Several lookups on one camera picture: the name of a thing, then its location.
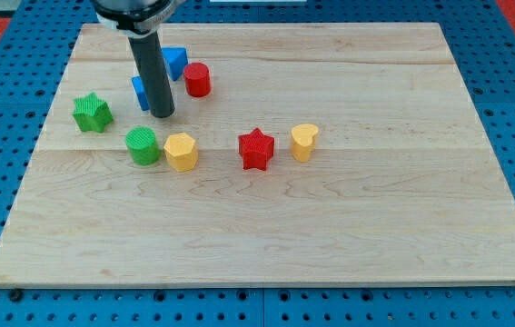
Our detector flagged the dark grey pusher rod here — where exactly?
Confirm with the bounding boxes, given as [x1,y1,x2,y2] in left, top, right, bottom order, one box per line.
[129,32,175,118]

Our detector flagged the wooden board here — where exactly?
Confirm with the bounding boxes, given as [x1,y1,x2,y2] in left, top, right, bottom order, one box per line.
[0,23,515,289]

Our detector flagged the red cylinder block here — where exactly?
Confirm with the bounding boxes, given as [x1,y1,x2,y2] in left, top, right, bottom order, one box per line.
[183,62,212,97]

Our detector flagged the blue triangle block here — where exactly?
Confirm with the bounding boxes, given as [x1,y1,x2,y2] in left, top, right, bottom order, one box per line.
[163,47,188,81]

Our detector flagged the yellow hexagon block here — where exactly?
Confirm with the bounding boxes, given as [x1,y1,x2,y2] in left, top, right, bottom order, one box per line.
[163,133,198,173]

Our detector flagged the blue cube block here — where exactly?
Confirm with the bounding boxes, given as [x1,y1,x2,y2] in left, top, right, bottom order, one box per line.
[131,76,149,111]

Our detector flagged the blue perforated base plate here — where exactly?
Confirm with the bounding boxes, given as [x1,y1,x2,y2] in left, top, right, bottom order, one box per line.
[0,1,515,326]

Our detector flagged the green star block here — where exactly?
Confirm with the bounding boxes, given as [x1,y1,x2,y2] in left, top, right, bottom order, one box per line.
[73,93,114,133]

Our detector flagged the yellow heart block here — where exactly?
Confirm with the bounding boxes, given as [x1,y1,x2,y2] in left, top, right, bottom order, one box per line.
[290,124,319,163]

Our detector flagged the red star block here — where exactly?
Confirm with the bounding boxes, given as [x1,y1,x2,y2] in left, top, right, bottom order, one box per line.
[238,128,274,171]

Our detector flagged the green cylinder block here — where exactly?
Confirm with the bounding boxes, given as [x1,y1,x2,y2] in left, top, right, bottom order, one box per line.
[124,126,161,166]

